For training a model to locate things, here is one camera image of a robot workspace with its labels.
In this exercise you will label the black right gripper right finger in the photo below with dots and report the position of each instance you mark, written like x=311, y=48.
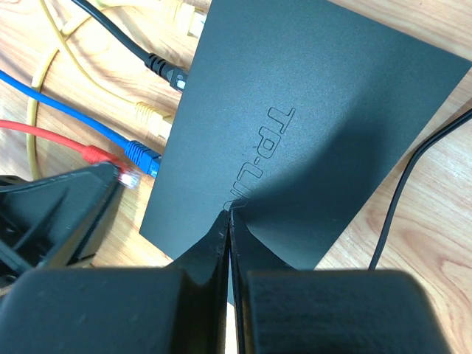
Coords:
x=284, y=305

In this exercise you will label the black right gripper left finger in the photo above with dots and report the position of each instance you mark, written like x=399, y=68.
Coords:
x=179, y=308

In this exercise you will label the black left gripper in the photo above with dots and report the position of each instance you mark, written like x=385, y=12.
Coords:
x=57, y=221

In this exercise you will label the black TP-Link network switch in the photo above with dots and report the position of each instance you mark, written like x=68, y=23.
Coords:
x=293, y=114

